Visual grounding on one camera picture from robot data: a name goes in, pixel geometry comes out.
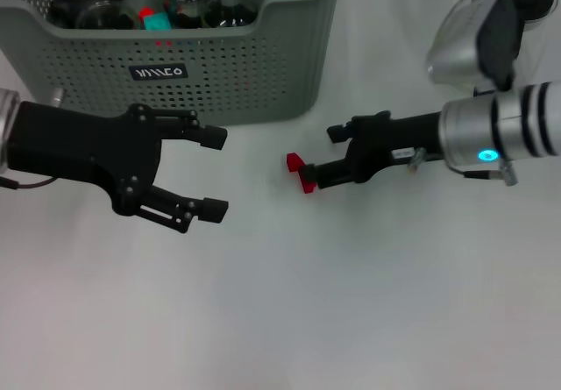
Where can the teal square plate brick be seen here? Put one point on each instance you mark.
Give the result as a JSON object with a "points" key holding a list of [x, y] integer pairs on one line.
{"points": [[157, 23]]}

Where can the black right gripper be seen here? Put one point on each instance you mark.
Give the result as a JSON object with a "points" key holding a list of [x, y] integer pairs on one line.
{"points": [[394, 140]]}

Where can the left gripper silver plug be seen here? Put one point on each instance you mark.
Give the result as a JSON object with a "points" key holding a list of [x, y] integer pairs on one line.
{"points": [[57, 98]]}

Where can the small red brick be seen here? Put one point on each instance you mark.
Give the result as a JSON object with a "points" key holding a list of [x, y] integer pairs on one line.
{"points": [[144, 13]]}

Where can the grey-green perforated storage bin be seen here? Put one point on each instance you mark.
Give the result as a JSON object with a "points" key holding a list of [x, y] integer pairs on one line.
{"points": [[263, 57]]}

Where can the dark red brick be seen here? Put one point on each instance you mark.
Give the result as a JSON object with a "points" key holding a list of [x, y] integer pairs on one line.
{"points": [[293, 161]]}

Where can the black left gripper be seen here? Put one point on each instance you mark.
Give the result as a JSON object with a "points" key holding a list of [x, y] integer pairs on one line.
{"points": [[87, 153]]}

